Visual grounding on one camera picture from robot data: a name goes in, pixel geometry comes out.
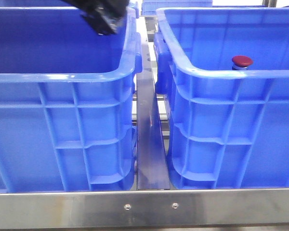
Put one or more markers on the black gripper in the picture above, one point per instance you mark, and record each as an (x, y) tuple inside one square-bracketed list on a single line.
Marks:
[(105, 19)]

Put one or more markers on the red mushroom push button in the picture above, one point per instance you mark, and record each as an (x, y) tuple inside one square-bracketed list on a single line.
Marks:
[(241, 62)]

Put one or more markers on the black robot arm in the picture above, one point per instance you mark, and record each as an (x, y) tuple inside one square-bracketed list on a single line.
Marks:
[(104, 16)]

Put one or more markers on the back left blue bin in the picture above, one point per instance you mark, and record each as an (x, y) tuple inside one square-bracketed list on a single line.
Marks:
[(26, 3)]

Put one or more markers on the back right blue bin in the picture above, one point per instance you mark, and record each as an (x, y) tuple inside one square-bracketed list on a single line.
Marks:
[(149, 7)]

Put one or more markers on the left blue plastic bin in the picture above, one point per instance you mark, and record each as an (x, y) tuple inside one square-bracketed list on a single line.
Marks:
[(65, 102)]

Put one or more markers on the blue plastic bin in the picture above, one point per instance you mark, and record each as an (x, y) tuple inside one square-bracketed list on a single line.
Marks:
[(65, 102), (229, 129)]

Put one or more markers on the steel divider bar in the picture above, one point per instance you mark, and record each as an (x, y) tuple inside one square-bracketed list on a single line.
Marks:
[(152, 171)]

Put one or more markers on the right blue plastic bin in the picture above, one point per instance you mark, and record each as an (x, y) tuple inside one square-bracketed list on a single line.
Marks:
[(229, 129)]

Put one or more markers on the left rail screw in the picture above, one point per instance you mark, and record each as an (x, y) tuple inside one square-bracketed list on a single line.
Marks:
[(127, 207)]

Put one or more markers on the rail screw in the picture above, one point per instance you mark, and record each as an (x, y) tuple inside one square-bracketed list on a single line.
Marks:
[(175, 205), (127, 207)]

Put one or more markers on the right rail screw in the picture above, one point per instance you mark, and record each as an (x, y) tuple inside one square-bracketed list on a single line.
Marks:
[(175, 205)]

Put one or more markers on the steel front rail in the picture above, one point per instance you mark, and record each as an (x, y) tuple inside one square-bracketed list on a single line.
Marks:
[(148, 209)]

